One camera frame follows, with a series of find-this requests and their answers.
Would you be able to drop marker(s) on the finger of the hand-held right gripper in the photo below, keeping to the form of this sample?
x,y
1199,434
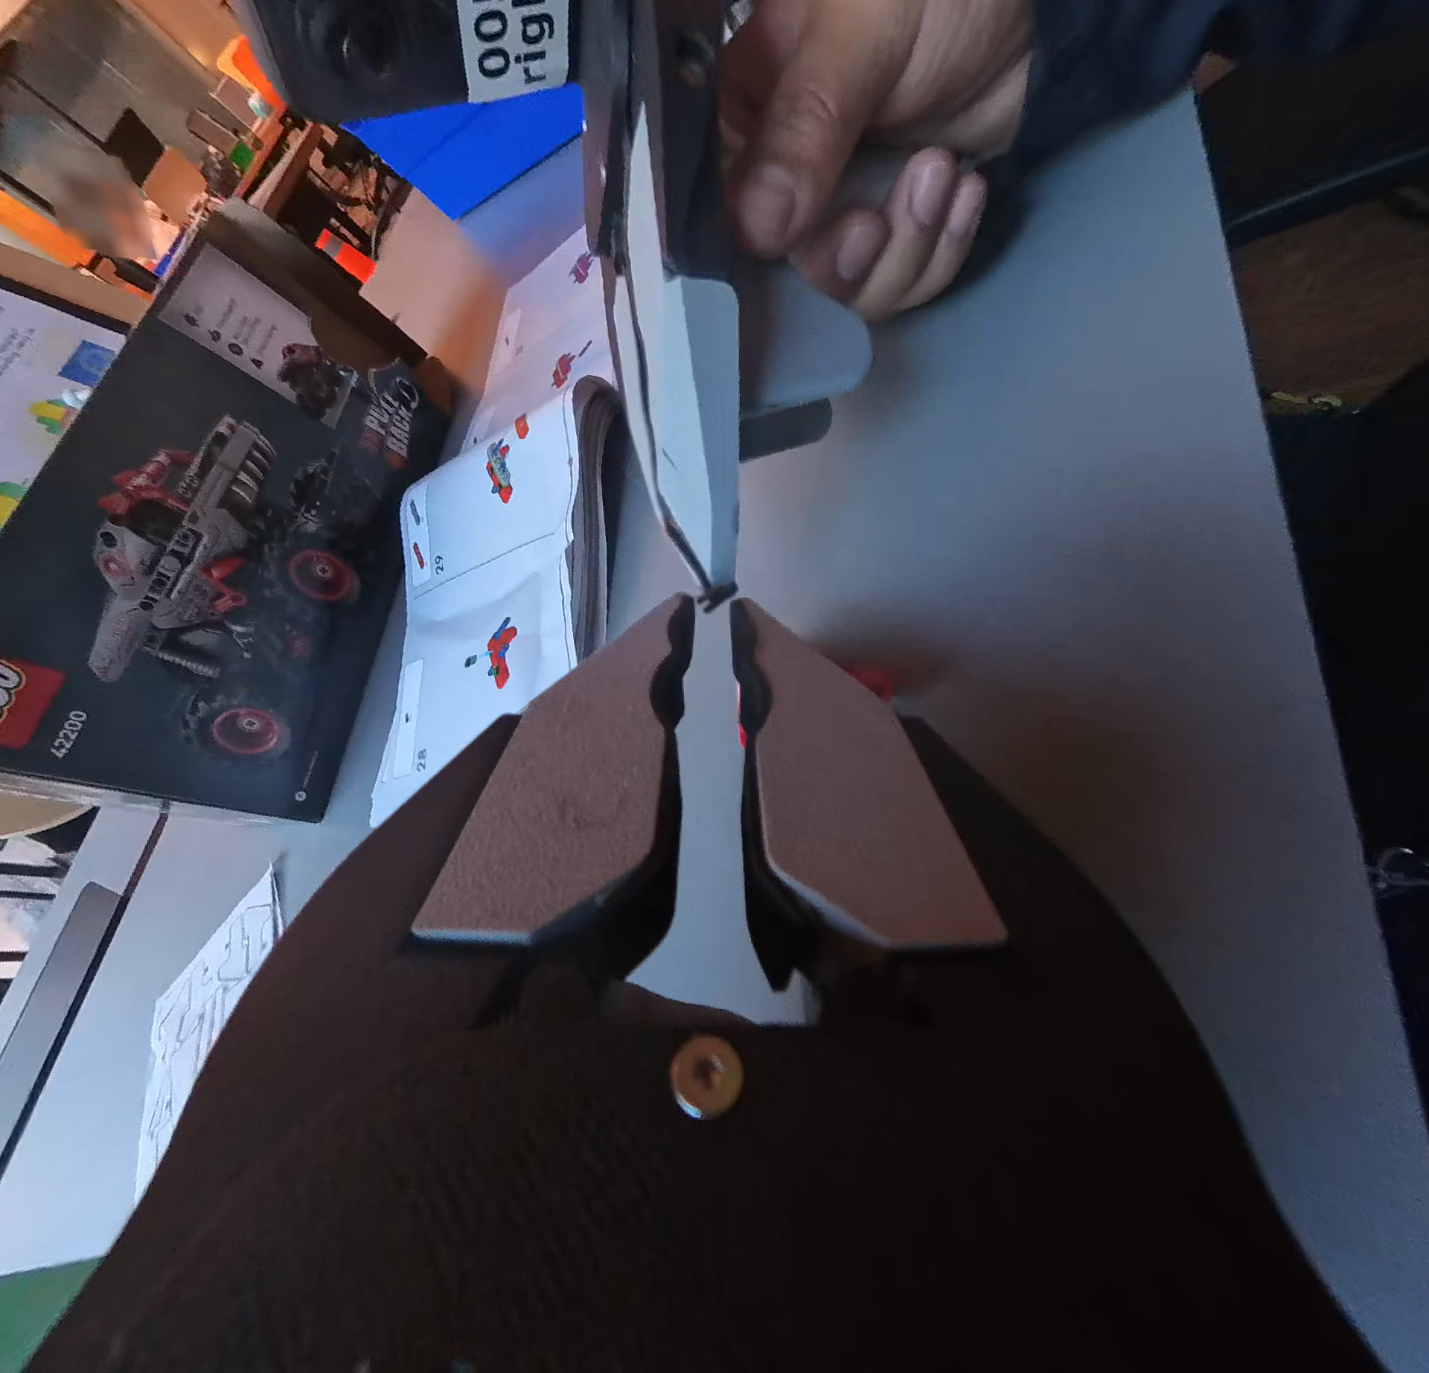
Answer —
x,y
697,413

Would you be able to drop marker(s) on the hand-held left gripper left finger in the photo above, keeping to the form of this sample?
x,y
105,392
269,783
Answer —
x,y
546,814

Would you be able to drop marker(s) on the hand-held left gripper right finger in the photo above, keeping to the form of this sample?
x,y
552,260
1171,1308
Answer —
x,y
859,825

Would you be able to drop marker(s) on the red lego piece with blue pins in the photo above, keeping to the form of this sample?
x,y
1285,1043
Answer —
x,y
871,678

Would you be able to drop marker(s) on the person's right forearm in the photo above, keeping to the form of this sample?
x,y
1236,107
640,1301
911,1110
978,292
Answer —
x,y
1171,0

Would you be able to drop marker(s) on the open lego instruction booklet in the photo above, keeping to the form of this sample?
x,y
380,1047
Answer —
x,y
491,581

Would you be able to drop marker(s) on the black lego set box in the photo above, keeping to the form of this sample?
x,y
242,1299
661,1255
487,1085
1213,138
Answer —
x,y
200,525

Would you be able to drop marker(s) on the person's right hand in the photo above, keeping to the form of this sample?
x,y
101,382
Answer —
x,y
892,44

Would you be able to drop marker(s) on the orange storage bin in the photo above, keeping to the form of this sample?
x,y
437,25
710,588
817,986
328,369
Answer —
x,y
248,73

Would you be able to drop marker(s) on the blue panel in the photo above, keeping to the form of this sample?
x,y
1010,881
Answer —
x,y
468,157

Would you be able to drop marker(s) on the tan cardboard box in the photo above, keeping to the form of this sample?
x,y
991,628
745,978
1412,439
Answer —
x,y
447,279

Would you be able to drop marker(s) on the background shelving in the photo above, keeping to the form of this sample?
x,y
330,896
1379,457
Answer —
x,y
67,33

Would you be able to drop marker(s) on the white line-drawing paper sheet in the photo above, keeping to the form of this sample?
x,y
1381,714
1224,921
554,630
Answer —
x,y
200,1016

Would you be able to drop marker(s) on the computer monitor screen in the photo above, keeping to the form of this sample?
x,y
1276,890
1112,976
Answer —
x,y
44,390

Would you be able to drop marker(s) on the silver laptop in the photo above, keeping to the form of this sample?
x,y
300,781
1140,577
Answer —
x,y
55,982

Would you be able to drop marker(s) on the green object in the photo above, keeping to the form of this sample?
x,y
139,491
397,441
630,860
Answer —
x,y
32,1318

